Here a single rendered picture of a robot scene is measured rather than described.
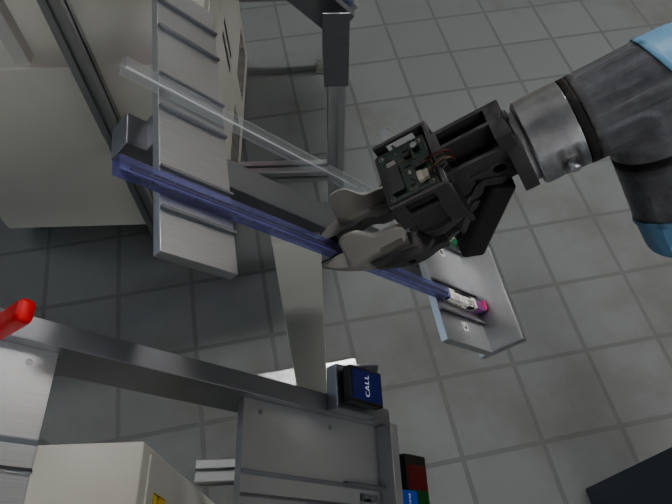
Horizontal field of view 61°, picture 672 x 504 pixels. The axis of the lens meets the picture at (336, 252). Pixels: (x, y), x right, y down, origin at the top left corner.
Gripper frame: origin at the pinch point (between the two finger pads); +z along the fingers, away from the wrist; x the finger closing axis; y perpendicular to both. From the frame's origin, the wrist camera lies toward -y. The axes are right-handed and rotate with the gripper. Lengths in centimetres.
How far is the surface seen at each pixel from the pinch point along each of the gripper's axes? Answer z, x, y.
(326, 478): 11.1, 18.1, -10.4
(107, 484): 42.8, 10.4, -10.1
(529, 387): 1, -9, -105
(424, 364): 22, -20, -93
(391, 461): 6.7, 16.8, -17.8
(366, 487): 9.4, 19.1, -15.7
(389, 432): 6.2, 13.7, -18.0
